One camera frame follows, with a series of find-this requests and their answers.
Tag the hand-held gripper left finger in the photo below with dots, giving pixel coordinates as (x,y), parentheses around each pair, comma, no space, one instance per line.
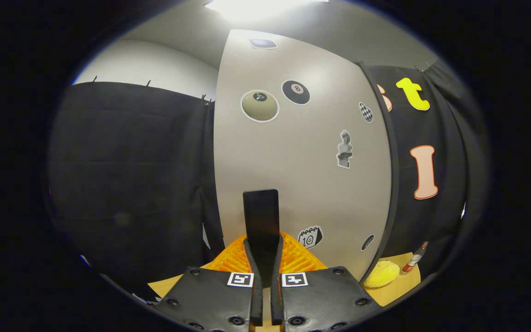
(219,299)

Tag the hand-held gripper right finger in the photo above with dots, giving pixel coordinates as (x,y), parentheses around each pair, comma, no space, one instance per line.
(321,299)

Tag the beige shoe cabinet door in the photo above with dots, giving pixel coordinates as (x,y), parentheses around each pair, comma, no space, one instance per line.
(302,184)

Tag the dark grey shoe cabinet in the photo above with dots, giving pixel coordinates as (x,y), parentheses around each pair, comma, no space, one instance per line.
(393,184)

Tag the yellow plush toy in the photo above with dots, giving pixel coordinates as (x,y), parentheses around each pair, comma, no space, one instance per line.
(380,274)

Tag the red white bottle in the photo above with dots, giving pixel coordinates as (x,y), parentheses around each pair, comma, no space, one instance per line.
(413,260)

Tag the black backdrop cloth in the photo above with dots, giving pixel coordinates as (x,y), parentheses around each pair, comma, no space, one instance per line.
(127,184)

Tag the large ceiling light panel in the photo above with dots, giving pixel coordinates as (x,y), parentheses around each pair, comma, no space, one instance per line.
(261,7)

